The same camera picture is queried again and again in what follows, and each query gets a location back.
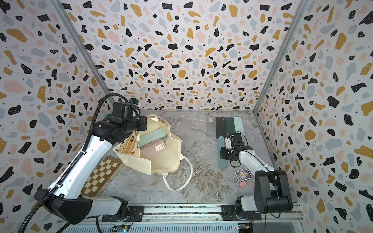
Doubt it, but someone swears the translucent grey pencil case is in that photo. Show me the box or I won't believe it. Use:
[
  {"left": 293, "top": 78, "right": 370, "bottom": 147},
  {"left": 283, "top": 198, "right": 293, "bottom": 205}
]
[{"left": 206, "top": 116, "right": 217, "bottom": 139}]

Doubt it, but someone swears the dark green book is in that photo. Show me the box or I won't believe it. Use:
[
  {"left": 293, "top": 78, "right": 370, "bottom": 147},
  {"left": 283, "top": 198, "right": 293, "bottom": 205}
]
[{"left": 224, "top": 117, "right": 236, "bottom": 136}]

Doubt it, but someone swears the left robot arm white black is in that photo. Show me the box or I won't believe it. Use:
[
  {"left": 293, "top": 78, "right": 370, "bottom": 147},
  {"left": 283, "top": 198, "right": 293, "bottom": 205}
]
[{"left": 34, "top": 116, "right": 147, "bottom": 225}]

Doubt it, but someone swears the light mint pencil case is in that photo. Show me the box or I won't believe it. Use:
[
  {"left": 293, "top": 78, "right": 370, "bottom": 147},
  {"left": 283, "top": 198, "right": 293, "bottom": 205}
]
[{"left": 233, "top": 116, "right": 245, "bottom": 134}]

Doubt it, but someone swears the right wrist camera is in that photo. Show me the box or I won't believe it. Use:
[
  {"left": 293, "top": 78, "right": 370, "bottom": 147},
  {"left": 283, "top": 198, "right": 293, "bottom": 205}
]
[{"left": 224, "top": 133, "right": 245, "bottom": 149}]

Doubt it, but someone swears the black pencil case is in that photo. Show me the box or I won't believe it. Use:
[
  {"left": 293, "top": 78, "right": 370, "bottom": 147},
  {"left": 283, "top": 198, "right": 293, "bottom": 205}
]
[{"left": 216, "top": 117, "right": 227, "bottom": 139}]

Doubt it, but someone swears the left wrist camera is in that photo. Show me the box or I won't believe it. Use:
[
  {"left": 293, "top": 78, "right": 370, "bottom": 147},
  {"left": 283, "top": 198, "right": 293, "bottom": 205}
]
[{"left": 112, "top": 98, "right": 141, "bottom": 119}]

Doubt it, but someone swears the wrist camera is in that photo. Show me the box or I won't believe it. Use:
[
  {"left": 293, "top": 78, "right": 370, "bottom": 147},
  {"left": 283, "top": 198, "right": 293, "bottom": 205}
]
[
  {"left": 112, "top": 98, "right": 141, "bottom": 119},
  {"left": 224, "top": 133, "right": 245, "bottom": 149}
]

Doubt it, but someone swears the wooden chessboard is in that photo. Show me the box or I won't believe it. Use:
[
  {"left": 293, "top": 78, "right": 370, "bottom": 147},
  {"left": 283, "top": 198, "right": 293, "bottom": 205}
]
[{"left": 81, "top": 156, "right": 124, "bottom": 198}]

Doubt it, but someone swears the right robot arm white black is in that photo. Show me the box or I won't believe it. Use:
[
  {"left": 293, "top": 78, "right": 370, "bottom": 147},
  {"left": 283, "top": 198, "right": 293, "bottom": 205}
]
[{"left": 218, "top": 143, "right": 293, "bottom": 219}]

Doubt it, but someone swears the black corrugated cable conduit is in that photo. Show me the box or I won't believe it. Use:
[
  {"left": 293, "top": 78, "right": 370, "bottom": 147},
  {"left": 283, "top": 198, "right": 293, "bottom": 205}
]
[{"left": 17, "top": 93, "right": 129, "bottom": 233}]

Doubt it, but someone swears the playing card box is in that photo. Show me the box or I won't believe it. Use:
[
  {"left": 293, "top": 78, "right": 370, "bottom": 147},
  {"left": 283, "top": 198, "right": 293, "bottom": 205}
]
[{"left": 235, "top": 169, "right": 253, "bottom": 182}]

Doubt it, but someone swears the teal translucent pencil case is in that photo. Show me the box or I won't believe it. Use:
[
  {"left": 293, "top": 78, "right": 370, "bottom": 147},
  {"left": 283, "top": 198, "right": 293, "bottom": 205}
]
[{"left": 217, "top": 136, "right": 227, "bottom": 170}]

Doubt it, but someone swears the sage green pencil case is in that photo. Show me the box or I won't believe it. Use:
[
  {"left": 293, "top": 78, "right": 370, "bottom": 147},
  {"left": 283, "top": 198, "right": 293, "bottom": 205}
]
[{"left": 139, "top": 128, "right": 167, "bottom": 148}]

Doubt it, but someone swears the cream floral canvas bag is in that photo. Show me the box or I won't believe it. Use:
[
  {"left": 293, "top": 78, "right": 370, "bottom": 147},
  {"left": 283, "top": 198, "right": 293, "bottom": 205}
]
[{"left": 112, "top": 114, "right": 193, "bottom": 192}]

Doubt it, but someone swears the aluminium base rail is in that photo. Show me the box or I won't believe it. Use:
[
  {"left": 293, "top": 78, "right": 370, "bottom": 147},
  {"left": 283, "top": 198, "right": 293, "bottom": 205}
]
[{"left": 65, "top": 203, "right": 308, "bottom": 233}]

